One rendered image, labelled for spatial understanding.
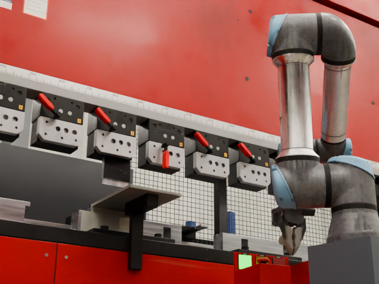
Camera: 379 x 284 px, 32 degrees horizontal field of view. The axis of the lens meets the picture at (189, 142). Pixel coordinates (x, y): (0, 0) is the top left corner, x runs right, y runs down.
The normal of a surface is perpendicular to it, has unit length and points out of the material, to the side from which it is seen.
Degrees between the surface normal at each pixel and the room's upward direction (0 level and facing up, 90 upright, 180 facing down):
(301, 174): 98
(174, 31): 90
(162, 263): 90
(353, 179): 90
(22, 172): 90
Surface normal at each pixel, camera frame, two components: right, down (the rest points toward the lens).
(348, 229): -0.42, -0.58
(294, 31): -0.08, -0.21
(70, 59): 0.55, -0.30
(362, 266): -0.71, -0.26
